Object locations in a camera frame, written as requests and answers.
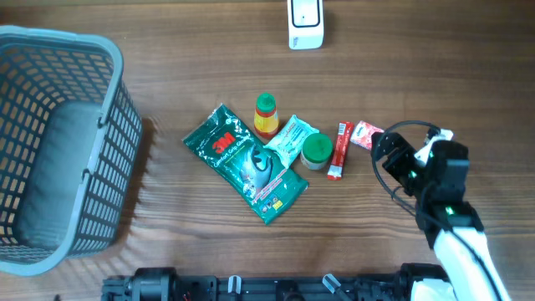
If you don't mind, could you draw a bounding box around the red square snack packet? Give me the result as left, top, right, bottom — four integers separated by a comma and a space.
350, 120, 384, 151

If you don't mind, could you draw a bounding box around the red stick sachet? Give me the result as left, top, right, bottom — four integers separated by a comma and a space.
327, 121, 354, 181

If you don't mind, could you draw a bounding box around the green lid glass jar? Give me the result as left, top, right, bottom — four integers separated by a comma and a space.
301, 133, 334, 171

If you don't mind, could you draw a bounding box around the white teal tissue packet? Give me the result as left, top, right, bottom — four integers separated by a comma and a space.
264, 115, 319, 169

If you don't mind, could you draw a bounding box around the sriracha chilli sauce bottle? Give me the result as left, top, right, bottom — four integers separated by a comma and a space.
253, 93, 279, 139

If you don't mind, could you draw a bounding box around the green 3M gloves packet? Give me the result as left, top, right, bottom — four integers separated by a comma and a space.
182, 104, 308, 225

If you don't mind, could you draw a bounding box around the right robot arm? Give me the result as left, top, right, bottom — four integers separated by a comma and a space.
370, 132, 510, 300

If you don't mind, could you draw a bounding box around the white barcode scanner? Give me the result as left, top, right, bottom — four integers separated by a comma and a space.
287, 0, 324, 50

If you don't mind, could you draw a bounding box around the grey plastic mesh basket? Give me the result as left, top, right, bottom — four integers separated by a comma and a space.
1, 25, 142, 276

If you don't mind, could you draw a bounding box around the right black cable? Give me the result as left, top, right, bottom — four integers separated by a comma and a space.
370, 120, 502, 301

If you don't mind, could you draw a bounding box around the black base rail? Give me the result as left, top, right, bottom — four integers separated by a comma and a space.
101, 263, 456, 301

